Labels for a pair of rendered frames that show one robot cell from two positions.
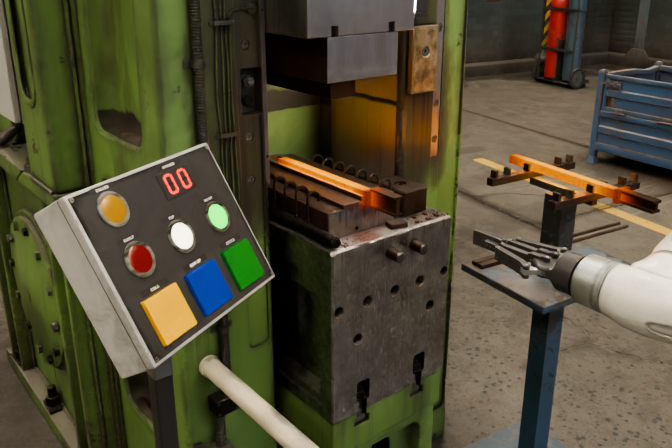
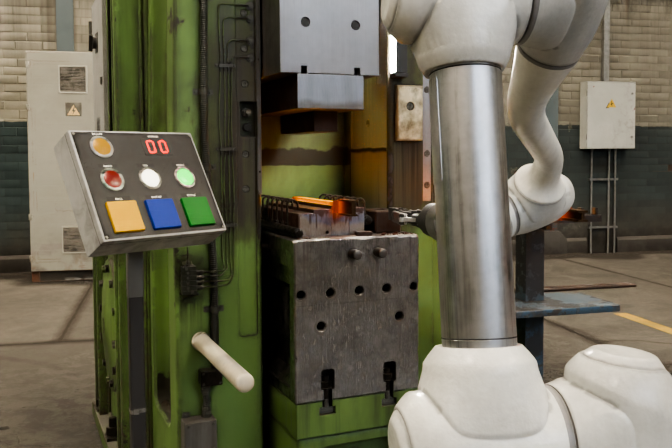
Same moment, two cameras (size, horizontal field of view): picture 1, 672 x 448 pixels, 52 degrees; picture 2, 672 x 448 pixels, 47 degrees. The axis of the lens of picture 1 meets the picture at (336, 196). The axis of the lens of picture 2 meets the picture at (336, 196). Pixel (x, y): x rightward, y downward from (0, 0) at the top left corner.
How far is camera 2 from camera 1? 0.96 m
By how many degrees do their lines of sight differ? 22
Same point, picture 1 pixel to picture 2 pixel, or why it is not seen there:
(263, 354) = (252, 346)
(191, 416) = (182, 384)
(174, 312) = (128, 215)
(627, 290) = not seen: hidden behind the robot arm
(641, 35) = not seen: outside the picture
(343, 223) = (313, 225)
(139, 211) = (121, 154)
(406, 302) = (372, 305)
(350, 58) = (318, 91)
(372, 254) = (334, 250)
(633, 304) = not seen: hidden behind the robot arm
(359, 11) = (326, 57)
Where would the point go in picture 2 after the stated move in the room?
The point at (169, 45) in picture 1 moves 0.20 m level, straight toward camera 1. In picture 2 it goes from (183, 77) to (164, 69)
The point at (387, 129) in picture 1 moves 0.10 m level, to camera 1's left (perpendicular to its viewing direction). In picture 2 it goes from (382, 173) to (351, 173)
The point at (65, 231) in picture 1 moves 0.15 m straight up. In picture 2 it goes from (67, 153) to (65, 86)
